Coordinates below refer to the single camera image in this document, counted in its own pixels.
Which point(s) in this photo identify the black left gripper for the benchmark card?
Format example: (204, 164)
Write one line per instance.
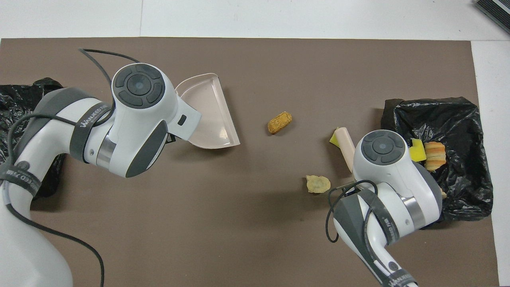
(171, 138)

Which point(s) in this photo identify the beige plastic dustpan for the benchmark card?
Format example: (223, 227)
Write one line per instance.
(211, 115)

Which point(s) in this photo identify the orange brown bread roll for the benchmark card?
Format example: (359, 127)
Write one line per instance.
(279, 122)

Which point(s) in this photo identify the pale beige bread chunk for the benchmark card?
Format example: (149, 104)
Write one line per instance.
(318, 184)

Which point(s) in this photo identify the beige hand brush black bristles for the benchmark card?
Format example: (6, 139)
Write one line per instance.
(346, 147)

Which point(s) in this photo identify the yellow green scrub sponge piece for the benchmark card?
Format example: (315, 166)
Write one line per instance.
(418, 153)

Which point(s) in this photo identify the beige orange bread chunk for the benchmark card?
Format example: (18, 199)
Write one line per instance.
(434, 156)

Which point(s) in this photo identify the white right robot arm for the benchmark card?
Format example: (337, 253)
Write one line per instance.
(390, 175)

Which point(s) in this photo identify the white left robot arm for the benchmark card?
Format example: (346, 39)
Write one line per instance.
(135, 119)

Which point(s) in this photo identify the open bin with black bag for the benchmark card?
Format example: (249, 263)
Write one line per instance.
(458, 119)

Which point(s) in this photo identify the brown table mat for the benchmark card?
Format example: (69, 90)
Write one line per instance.
(279, 71)

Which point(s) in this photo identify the box wrapped in black bag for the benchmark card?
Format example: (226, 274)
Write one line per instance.
(16, 99)

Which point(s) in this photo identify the dark grey ribbed object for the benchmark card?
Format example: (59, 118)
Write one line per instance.
(496, 10)

